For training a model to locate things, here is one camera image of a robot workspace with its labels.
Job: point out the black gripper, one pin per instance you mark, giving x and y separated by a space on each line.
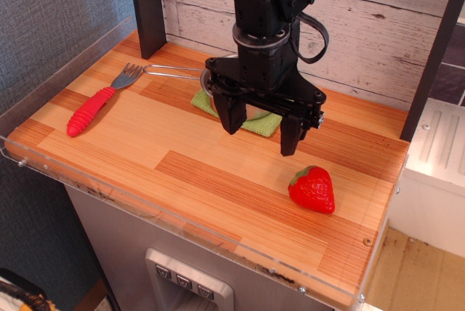
264 74

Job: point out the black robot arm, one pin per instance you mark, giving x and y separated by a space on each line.
267 18

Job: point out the green folded towel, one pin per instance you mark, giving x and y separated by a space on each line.
264 126

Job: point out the red toy strawberry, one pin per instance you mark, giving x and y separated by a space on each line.
312 189

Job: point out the silver toy fridge cabinet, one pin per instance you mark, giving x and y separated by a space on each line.
121 233

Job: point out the fridge dispenser button panel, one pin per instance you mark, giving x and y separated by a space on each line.
180 286

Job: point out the white toy sink unit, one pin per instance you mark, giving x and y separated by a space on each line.
428 203

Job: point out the clear acrylic table guard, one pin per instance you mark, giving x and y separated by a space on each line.
152 145

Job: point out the black orange object bottom left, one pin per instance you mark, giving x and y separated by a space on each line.
18 293

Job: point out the dark left frame post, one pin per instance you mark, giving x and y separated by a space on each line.
150 26

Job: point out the dark frame post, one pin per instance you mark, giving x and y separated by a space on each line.
150 26
440 44

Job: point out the dark right frame post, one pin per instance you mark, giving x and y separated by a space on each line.
440 44

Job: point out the fork with red handle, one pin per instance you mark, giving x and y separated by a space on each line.
84 115

